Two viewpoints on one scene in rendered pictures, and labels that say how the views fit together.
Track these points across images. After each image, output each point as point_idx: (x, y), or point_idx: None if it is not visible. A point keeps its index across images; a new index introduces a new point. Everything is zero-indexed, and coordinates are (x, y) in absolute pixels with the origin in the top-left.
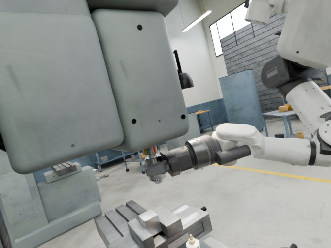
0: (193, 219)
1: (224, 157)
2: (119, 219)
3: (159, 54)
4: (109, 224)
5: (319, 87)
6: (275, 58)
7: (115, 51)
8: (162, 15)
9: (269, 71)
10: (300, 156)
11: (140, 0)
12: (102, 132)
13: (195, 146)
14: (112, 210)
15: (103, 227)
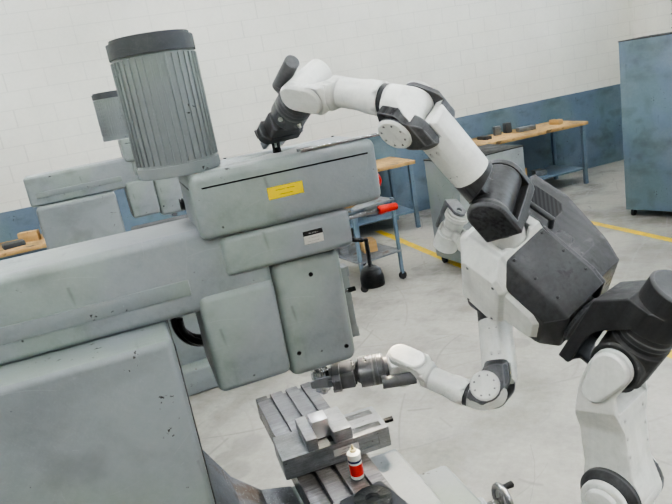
0: (368, 429)
1: (386, 383)
2: (289, 408)
3: (327, 293)
4: (275, 412)
5: (505, 326)
6: None
7: (288, 299)
8: (334, 253)
9: None
10: (453, 397)
11: (312, 254)
12: (274, 365)
13: (361, 367)
14: (281, 393)
15: (268, 415)
